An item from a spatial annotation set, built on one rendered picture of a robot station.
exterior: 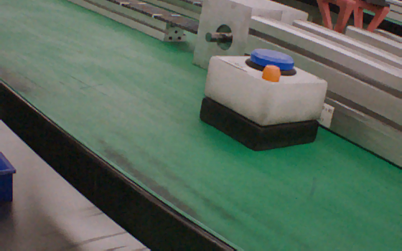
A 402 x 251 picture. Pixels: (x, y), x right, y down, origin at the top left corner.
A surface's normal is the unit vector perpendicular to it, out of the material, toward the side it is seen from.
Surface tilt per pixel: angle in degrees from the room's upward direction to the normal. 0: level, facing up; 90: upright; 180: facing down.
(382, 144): 90
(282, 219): 0
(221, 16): 90
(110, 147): 0
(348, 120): 90
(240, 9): 90
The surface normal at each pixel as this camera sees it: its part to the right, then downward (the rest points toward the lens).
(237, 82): -0.78, 0.07
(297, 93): 0.60, 0.36
